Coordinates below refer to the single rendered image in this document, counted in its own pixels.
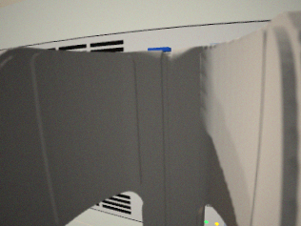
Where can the grey server rack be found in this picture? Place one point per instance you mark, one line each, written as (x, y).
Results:
(130, 25)

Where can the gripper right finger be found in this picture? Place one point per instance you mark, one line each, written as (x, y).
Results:
(235, 128)

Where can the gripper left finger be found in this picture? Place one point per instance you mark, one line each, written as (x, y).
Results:
(79, 127)

